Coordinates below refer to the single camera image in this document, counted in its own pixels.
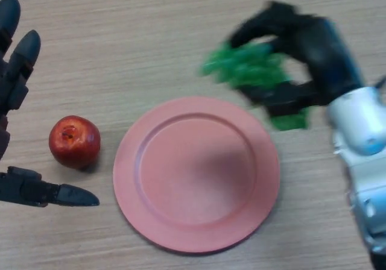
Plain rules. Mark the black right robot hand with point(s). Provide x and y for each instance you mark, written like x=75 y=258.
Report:
x=319 y=56

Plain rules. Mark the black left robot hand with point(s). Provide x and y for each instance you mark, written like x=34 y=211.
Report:
x=15 y=71

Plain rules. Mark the green grapes bunch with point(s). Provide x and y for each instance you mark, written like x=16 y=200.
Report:
x=250 y=66

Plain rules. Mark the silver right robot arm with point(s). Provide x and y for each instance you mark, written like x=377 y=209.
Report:
x=362 y=161

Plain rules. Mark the pink round plate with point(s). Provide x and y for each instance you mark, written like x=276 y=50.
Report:
x=196 y=173

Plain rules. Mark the red apple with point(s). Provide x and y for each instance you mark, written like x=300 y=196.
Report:
x=74 y=142

